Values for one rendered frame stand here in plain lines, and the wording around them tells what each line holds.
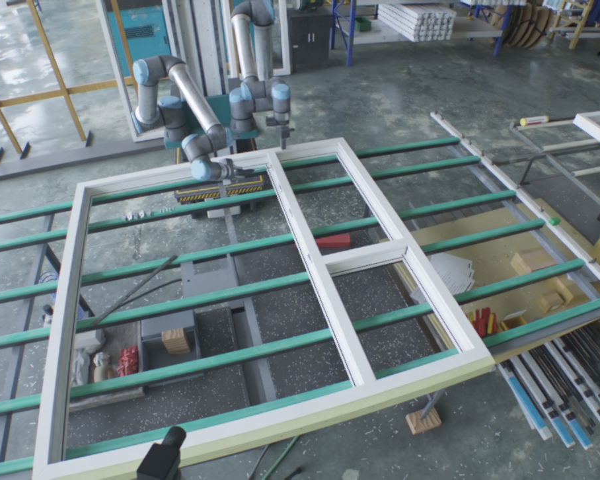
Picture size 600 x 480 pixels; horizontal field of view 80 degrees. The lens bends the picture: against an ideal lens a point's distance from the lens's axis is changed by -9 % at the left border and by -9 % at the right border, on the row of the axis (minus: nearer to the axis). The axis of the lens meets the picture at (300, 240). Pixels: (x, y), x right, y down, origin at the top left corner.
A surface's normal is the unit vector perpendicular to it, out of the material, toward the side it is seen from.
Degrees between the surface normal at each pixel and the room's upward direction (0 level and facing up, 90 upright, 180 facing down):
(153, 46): 90
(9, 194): 0
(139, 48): 90
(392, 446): 0
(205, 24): 90
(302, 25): 90
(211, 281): 0
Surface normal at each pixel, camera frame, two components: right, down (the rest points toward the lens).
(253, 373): 0.00, -0.70
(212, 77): 0.22, 0.70
